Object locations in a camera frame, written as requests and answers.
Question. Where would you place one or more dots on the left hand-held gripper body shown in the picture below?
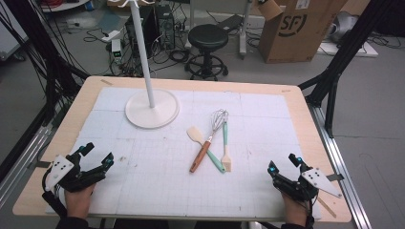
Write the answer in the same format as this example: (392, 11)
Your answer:
(59, 168)

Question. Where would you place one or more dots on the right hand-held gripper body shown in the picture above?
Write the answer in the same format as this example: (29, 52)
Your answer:
(318, 181)

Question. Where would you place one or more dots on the white hook stand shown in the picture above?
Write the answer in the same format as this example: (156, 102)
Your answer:
(149, 111)

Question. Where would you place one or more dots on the person's right hand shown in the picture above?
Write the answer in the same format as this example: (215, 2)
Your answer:
(295, 211)

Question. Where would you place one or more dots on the person's left hand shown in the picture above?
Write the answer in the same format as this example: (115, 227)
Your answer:
(78, 203)

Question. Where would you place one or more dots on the grey tape strip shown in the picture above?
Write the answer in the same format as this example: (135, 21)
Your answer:
(39, 164)
(336, 177)

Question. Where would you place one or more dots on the thin wooden stick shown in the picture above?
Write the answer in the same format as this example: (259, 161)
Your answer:
(327, 207)

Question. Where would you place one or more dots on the white grid mat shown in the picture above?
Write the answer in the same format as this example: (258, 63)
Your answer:
(254, 127)

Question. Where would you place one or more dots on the small device with green display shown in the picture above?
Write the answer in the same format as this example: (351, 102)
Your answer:
(116, 49)

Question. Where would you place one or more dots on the white power strip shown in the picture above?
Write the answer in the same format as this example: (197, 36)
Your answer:
(110, 36)

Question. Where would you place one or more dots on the brown cardboard box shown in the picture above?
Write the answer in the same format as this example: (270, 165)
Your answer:
(293, 41)

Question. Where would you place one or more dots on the white flat board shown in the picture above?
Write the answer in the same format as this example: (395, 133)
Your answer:
(366, 51)

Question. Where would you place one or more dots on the white metal stand leg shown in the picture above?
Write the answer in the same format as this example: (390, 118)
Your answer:
(245, 28)

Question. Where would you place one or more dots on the black computer tower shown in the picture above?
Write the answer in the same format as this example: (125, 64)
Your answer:
(165, 28)

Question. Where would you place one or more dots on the black round stool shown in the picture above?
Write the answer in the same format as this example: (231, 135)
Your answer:
(208, 36)

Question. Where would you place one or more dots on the aluminium rail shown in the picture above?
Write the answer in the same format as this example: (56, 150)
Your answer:
(22, 165)
(340, 165)

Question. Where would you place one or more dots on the black frame strut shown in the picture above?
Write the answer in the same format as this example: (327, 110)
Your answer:
(337, 63)
(51, 73)

